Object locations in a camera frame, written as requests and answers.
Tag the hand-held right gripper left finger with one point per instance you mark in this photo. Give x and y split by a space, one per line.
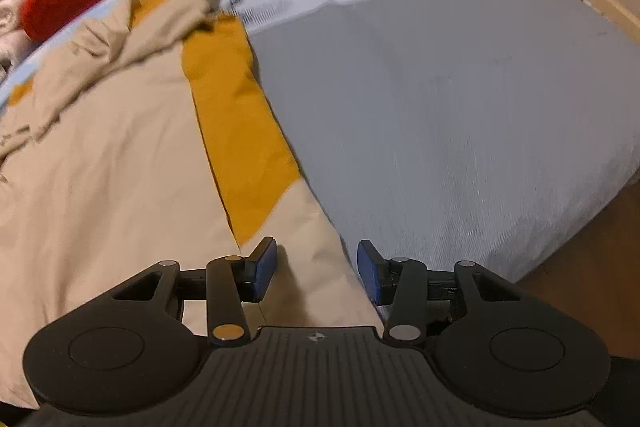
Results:
265 267

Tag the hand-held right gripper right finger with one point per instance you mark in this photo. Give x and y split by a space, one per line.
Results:
367 269

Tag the beige and mustard hoodie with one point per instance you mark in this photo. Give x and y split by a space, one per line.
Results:
125 182

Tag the white folded quilt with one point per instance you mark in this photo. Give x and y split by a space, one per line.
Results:
10 14
12 49

